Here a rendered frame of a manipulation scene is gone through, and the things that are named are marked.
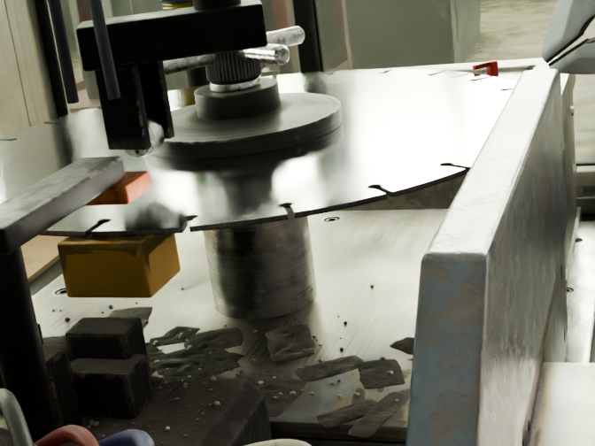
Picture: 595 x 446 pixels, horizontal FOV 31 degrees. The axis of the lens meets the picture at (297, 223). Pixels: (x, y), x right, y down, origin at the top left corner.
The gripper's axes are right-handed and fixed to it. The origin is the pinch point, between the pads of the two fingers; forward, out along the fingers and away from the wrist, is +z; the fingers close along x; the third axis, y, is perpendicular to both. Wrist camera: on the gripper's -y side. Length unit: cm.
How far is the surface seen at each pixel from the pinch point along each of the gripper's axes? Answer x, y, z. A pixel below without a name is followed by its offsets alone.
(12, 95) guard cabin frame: 31, 36, 63
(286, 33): 9.8, 3.3, 13.0
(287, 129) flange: 5.0, -2.8, 12.9
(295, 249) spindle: -0.2, -0.6, 18.5
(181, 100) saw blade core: 12.1, 8.1, 25.1
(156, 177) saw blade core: 6.7, -8.5, 16.9
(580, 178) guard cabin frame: -11, 46, 21
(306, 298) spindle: -2.8, -0.2, 20.1
